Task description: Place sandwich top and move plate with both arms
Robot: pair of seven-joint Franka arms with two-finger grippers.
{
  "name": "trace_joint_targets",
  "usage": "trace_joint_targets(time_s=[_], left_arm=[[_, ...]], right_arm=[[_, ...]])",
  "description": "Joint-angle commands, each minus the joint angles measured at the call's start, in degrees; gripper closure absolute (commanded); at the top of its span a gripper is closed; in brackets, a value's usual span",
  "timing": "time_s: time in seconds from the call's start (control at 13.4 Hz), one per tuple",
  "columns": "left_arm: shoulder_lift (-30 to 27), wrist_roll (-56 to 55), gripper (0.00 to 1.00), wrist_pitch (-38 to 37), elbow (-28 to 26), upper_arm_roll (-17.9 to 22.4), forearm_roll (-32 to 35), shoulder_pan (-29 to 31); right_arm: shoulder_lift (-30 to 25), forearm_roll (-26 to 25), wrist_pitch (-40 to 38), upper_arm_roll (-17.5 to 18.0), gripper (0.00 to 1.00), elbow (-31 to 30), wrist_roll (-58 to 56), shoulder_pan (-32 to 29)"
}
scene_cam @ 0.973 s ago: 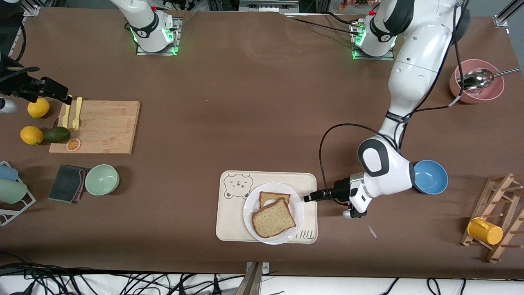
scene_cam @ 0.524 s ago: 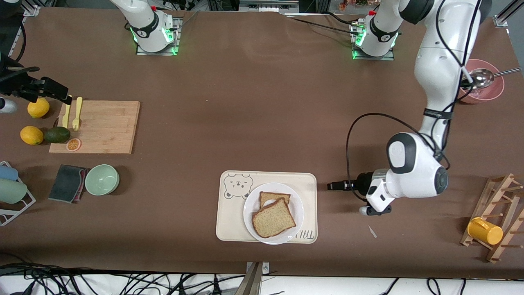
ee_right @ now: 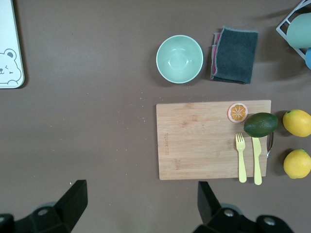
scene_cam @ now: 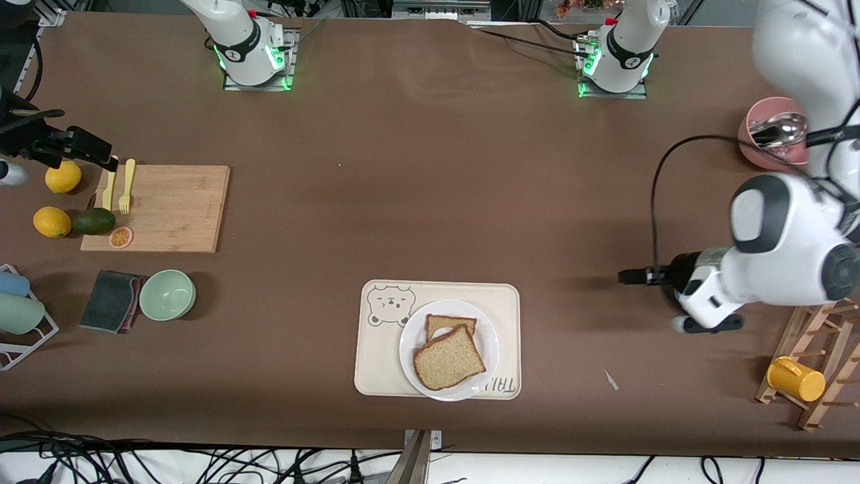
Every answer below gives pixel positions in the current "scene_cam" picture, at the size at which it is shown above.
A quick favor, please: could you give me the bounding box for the brown bread slice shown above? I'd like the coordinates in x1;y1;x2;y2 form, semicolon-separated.
413;324;486;391

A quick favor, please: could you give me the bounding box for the white round plate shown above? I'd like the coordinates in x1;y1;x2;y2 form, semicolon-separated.
399;299;500;402

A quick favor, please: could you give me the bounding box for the yellow plastic knife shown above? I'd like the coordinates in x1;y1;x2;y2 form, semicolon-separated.
102;155;119;211

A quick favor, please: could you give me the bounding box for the yellow lemon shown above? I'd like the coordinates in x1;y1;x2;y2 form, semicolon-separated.
33;206;72;239
45;161;82;194

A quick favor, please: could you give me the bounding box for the yellow plastic fork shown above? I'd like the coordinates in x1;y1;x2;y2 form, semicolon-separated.
119;159;136;216

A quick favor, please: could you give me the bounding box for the dark green avocado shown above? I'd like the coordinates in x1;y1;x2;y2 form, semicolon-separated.
72;208;116;236

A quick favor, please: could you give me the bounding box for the wooden cutting board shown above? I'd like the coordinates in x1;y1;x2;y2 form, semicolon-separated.
80;165;231;254

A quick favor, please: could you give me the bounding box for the grey and pink cloth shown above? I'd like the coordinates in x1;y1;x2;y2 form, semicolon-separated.
79;270;148;334

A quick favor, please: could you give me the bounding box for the pink bowl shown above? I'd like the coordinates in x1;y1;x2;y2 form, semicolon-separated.
738;97;810;170

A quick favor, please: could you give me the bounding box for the light blue cup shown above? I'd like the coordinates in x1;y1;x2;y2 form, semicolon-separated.
0;271;31;298

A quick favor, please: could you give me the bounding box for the light green bowl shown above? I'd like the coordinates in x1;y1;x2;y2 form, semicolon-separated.
139;270;197;321

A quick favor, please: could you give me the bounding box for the wooden mug rack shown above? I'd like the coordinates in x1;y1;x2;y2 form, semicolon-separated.
755;296;860;432

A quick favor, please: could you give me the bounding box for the yellow mug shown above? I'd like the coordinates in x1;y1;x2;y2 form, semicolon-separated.
767;356;826;403

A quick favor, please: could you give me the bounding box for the pale green cup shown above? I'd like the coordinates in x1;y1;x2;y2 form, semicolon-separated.
0;293;46;335

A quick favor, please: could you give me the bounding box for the metal ladle spoon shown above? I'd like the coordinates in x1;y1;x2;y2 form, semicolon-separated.
749;113;808;149

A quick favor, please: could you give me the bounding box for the bread slice under egg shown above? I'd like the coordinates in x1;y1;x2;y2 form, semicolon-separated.
426;315;478;342

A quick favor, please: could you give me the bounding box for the cream bear print tray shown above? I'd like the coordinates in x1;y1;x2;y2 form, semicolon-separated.
354;280;521;401

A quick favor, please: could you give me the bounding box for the grey equipment box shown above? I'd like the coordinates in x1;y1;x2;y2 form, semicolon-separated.
392;0;492;21

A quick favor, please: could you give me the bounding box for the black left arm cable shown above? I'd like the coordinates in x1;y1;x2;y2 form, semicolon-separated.
650;124;860;270

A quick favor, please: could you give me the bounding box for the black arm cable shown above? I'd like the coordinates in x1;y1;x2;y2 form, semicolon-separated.
650;124;860;270
27;37;45;102

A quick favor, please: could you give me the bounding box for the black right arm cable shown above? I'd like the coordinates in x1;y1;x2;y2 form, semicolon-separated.
27;37;45;102

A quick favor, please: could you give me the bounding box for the aluminium frame profile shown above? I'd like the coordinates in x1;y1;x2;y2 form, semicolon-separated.
13;8;68;95

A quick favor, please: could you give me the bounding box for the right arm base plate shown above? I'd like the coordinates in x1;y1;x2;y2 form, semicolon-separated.
223;28;298;92

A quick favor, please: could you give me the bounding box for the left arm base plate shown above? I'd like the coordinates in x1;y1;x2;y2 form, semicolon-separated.
576;37;649;100

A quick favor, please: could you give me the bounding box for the white wire rack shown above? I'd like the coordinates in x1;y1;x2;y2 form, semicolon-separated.
0;264;60;370

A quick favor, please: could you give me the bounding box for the black table power cable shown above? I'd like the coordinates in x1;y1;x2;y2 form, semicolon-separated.
467;19;592;58

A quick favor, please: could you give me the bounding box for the metal table bracket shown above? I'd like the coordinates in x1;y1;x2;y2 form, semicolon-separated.
386;429;444;484

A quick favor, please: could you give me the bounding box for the black floor cable bundle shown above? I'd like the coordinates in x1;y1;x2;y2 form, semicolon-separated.
0;430;404;484

